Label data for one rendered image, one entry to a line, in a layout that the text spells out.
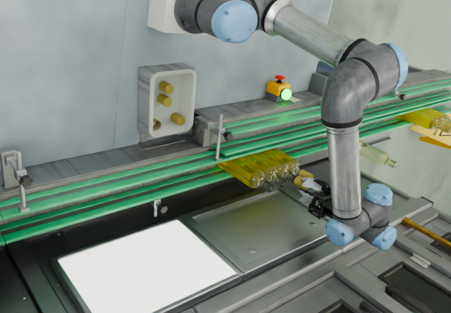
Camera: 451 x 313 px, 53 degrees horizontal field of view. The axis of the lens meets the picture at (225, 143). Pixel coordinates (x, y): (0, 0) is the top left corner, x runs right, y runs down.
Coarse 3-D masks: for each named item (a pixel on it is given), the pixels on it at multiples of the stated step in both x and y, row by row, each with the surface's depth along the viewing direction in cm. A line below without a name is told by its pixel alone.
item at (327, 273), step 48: (192, 192) 175; (240, 192) 179; (48, 240) 140; (96, 240) 142; (432, 240) 162; (0, 288) 120; (48, 288) 120; (240, 288) 125; (288, 288) 130; (336, 288) 134; (384, 288) 136; (432, 288) 139
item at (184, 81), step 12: (168, 72) 145; (180, 72) 147; (192, 72) 151; (156, 84) 152; (180, 84) 158; (192, 84) 153; (156, 96) 154; (168, 96) 157; (180, 96) 160; (192, 96) 155; (156, 108) 156; (168, 108) 159; (180, 108) 161; (192, 108) 157; (168, 120) 161; (192, 120) 158; (156, 132) 152; (168, 132) 154; (180, 132) 157
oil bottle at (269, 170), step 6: (246, 156) 165; (252, 156) 166; (252, 162) 162; (258, 162) 162; (264, 162) 163; (264, 168) 158; (270, 168) 159; (264, 174) 158; (270, 174) 157; (270, 180) 158
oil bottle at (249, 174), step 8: (232, 160) 162; (240, 160) 163; (224, 168) 166; (232, 168) 162; (240, 168) 158; (248, 168) 157; (256, 168) 158; (240, 176) 159; (248, 176) 155; (256, 176) 154; (264, 176) 156; (248, 184) 156; (256, 184) 154
